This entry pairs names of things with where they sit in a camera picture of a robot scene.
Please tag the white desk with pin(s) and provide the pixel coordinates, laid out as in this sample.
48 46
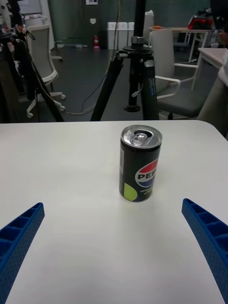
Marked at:
211 53

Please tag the white mesh office chair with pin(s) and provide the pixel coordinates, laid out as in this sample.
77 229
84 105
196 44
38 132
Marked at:
40 52

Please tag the white office chair grey seat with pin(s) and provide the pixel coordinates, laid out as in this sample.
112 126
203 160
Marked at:
162 54

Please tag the white waste container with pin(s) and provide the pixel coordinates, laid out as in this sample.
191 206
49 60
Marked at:
130 33
122 35
111 35

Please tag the red fire extinguisher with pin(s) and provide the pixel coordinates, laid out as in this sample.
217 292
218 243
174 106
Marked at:
96 42

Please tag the red and black bag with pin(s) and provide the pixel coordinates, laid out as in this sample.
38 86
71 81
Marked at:
200 23

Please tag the black drink can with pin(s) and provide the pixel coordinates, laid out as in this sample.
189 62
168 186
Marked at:
139 166

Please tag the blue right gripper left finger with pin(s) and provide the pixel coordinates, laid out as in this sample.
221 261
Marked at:
21 237

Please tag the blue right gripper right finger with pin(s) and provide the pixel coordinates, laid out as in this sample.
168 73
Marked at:
206 232

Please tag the black camera tripod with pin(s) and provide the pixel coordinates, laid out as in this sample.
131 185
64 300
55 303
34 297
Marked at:
137 71

